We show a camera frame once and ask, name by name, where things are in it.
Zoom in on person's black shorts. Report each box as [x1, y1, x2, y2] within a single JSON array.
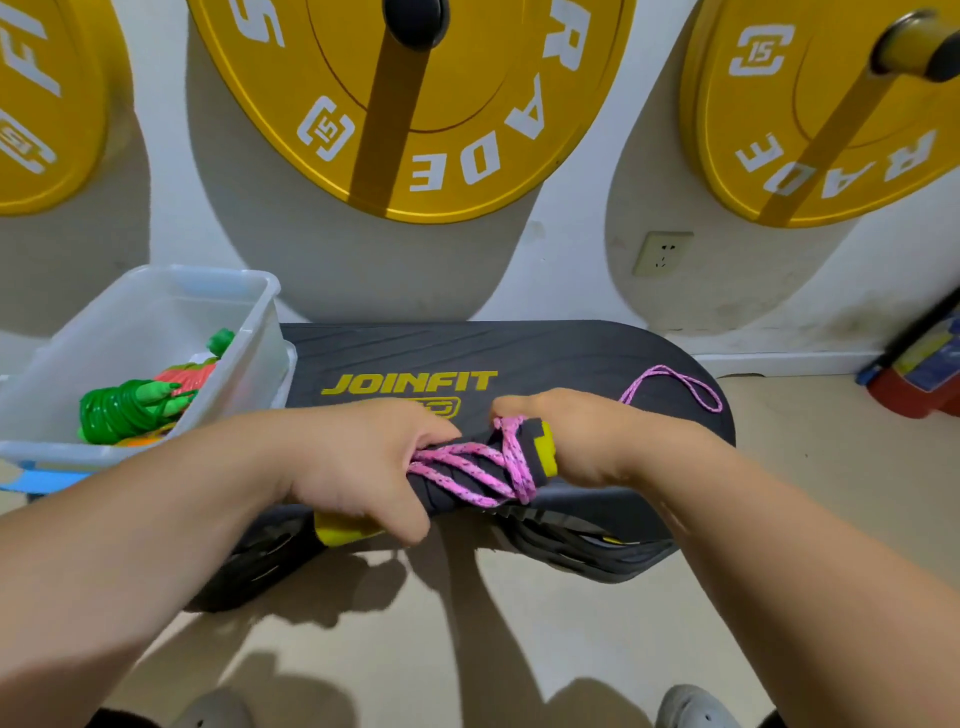
[[82, 708, 164, 728]]

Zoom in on large yellow weight plate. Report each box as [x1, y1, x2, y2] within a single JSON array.
[[187, 0, 638, 225]]

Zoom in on pink handled jump rope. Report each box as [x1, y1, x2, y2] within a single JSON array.
[[154, 357, 219, 396]]

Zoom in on person's left hand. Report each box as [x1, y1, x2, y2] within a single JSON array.
[[277, 397, 464, 545]]

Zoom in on black plate peg cap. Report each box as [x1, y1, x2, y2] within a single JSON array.
[[382, 0, 452, 50]]

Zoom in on person's right forearm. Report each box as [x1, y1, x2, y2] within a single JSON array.
[[652, 435, 960, 728]]

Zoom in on blue plastic piece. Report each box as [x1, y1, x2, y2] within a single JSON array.
[[0, 465, 92, 498]]

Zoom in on dark green jump rope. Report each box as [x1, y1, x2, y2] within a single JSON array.
[[78, 378, 200, 446]]

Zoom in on white wall socket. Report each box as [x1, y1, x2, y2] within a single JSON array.
[[631, 231, 695, 278]]

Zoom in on clear plastic storage bin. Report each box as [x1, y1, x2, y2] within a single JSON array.
[[0, 265, 287, 474]]

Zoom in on purple rope with foam handles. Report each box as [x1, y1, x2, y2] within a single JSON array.
[[313, 364, 726, 549]]

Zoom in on red fire extinguisher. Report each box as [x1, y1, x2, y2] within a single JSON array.
[[858, 292, 960, 419]]

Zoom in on person's left grey shoe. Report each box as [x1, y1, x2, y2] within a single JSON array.
[[172, 687, 260, 728]]

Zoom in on black aerobic step platform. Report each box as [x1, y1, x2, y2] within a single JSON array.
[[180, 319, 738, 614]]

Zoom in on person's left forearm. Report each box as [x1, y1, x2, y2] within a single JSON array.
[[0, 412, 309, 728]]

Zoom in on person's right hand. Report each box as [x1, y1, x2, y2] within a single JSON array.
[[492, 387, 695, 494]]

